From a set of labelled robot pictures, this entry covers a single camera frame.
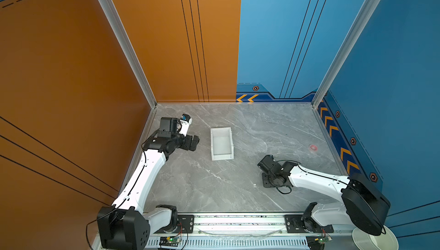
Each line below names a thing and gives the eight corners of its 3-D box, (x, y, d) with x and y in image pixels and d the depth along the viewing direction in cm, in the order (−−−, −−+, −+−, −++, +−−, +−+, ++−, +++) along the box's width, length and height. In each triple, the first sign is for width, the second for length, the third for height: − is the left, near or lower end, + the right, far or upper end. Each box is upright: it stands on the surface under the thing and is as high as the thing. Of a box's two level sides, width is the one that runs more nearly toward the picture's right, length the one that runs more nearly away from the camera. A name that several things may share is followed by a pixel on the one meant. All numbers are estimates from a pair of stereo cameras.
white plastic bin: (209, 161, 94) (208, 155, 89) (211, 133, 107) (210, 126, 101) (233, 161, 94) (233, 155, 89) (232, 133, 107) (232, 126, 101)
